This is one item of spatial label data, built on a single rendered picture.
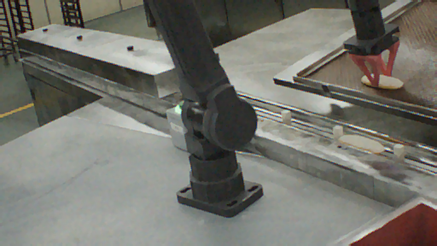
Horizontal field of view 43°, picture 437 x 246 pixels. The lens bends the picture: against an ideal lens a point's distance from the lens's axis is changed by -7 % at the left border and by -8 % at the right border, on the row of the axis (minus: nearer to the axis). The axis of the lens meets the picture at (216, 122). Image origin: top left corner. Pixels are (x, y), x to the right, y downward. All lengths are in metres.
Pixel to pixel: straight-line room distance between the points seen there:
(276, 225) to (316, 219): 0.06
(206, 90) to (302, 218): 0.23
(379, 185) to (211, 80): 0.29
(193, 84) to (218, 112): 0.05
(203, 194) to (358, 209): 0.24
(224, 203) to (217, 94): 0.17
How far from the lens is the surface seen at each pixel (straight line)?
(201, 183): 0.90
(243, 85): 1.47
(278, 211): 0.89
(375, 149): 0.96
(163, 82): 1.35
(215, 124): 0.85
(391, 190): 0.85
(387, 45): 1.08
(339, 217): 0.85
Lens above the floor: 1.26
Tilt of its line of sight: 21 degrees down
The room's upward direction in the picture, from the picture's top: 10 degrees counter-clockwise
